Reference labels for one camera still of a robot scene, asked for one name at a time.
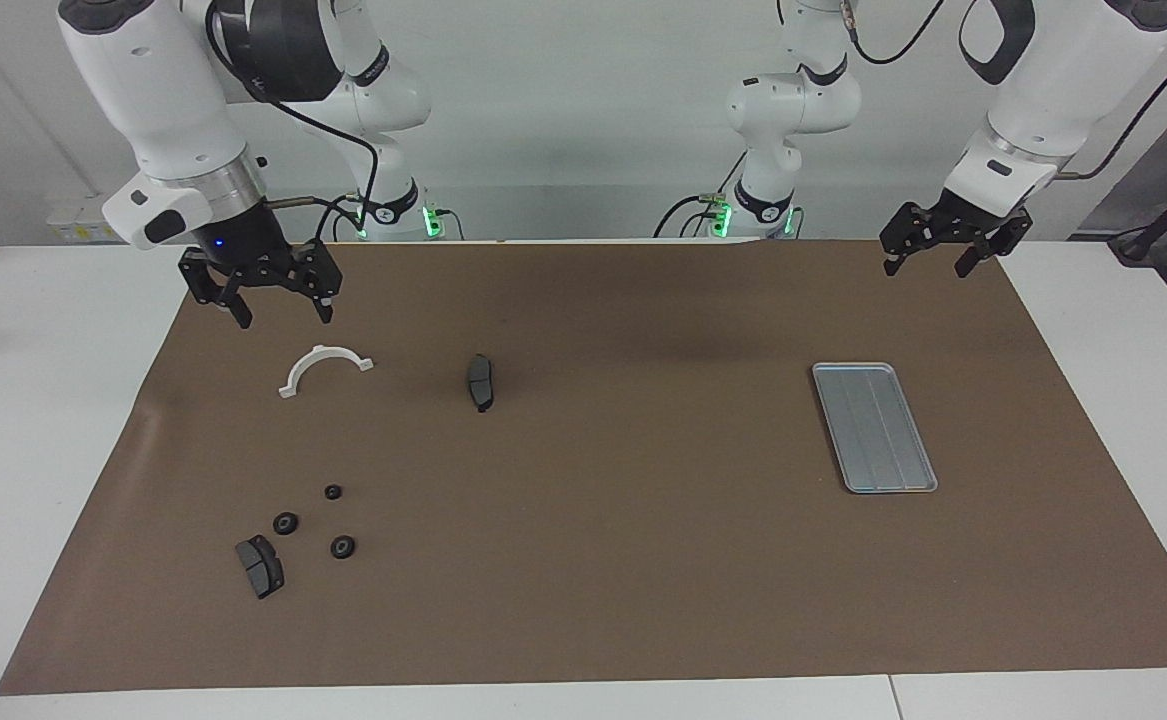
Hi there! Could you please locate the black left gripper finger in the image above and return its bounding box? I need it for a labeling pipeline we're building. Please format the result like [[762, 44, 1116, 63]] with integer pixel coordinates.
[[880, 203, 934, 276], [955, 215, 1032, 278]]

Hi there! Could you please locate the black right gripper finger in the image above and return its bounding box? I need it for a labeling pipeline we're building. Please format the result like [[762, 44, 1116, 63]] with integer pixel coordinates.
[[179, 250, 252, 329], [288, 240, 342, 323]]

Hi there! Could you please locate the silver metal tray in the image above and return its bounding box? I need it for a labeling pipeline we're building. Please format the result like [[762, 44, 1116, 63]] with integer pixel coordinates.
[[811, 362, 940, 495]]

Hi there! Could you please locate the black stand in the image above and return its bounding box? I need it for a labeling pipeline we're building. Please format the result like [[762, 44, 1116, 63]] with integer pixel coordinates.
[[1108, 160, 1167, 266]]

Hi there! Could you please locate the dark grey brake pad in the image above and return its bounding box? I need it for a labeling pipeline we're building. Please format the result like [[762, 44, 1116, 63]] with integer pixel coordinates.
[[235, 535, 285, 600], [466, 354, 497, 414]]

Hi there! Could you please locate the brown table mat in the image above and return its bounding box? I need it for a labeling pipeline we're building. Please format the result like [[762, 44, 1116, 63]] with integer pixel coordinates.
[[0, 238, 1167, 696]]

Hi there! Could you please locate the black right base cable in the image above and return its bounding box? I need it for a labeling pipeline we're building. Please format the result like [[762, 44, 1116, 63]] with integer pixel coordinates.
[[314, 193, 362, 242]]

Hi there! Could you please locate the black base cable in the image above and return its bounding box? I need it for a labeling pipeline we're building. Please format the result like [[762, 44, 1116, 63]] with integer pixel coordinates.
[[314, 193, 362, 242], [654, 150, 749, 241]]

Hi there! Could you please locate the white semicircular plastic bracket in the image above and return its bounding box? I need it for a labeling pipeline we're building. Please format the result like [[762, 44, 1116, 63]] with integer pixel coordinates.
[[278, 344, 375, 400]]

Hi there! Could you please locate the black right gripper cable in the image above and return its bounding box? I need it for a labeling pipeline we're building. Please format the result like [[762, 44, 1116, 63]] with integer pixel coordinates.
[[205, 0, 381, 246]]

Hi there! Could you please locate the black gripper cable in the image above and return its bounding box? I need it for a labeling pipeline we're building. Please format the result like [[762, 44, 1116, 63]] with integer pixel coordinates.
[[843, 0, 1167, 181], [205, 0, 381, 246]]

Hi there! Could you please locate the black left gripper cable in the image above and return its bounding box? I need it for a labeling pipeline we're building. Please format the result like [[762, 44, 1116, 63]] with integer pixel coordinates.
[[843, 0, 1167, 181]]

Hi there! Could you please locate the white wall socket box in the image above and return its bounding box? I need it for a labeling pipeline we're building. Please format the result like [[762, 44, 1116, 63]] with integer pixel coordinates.
[[46, 195, 134, 244]]

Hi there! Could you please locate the black left base cable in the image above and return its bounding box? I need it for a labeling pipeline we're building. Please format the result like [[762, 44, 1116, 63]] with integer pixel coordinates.
[[654, 150, 749, 241]]

